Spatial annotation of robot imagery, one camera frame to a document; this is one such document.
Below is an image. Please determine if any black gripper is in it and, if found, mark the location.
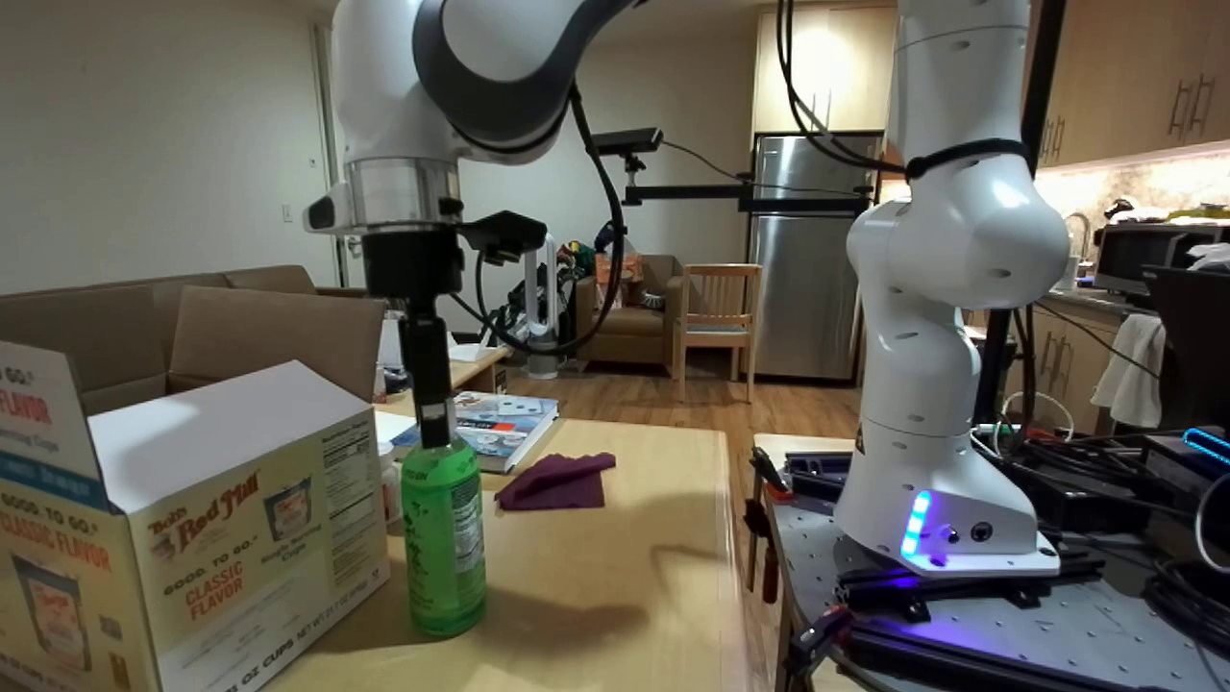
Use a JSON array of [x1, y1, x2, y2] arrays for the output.
[[362, 226, 468, 453]]

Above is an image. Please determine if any green tea bottle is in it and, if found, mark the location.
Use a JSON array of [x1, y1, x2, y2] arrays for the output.
[[397, 436, 490, 642]]

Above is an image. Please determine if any small white pill bottle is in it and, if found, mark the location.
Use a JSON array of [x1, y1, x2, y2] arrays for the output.
[[376, 451, 406, 529]]

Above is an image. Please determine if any low wooden coffee table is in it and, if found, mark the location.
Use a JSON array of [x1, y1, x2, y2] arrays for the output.
[[447, 343, 509, 397]]

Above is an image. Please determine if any blue book with dice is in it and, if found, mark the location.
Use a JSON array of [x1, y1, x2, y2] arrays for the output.
[[388, 388, 563, 481]]

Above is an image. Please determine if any purple cloth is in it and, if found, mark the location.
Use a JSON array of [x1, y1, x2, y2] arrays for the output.
[[490, 451, 620, 513]]

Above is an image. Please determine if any printed flour cardboard box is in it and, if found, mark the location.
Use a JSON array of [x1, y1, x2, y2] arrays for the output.
[[0, 281, 397, 692]]

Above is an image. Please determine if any wooden slat chair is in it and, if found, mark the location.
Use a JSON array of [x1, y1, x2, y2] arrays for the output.
[[667, 257, 767, 388]]

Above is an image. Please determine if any stainless steel refrigerator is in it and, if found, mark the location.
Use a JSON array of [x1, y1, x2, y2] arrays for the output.
[[744, 126, 893, 384]]

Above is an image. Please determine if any light wood tall cabinet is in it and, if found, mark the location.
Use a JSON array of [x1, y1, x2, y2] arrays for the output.
[[744, 0, 900, 139]]

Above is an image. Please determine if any wooden base cabinet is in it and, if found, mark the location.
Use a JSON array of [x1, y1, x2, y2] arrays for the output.
[[1022, 296, 1127, 436]]

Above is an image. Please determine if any black power box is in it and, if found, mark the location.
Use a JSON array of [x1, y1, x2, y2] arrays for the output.
[[991, 428, 1208, 543]]

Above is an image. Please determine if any white hanging towel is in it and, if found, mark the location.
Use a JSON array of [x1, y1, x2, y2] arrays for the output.
[[1089, 307, 1167, 433]]

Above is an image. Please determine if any grey perforated mounting plate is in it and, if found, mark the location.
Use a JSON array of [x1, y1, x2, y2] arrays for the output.
[[763, 490, 1230, 692]]

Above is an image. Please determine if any black appliance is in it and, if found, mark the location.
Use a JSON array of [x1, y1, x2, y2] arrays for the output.
[[1140, 262, 1230, 436]]

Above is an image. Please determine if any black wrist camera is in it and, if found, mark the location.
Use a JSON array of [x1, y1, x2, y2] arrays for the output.
[[456, 208, 553, 270]]

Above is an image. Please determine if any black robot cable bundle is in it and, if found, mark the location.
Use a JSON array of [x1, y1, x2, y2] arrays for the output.
[[436, 0, 925, 363]]

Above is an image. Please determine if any black camera on boom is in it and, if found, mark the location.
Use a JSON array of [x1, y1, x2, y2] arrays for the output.
[[588, 121, 887, 217]]

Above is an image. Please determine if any wooden wall cabinet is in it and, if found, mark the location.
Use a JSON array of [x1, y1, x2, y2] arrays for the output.
[[1031, 0, 1230, 169]]

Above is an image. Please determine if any blue cable loop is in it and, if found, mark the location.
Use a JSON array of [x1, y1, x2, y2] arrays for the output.
[[1181, 421, 1230, 476]]

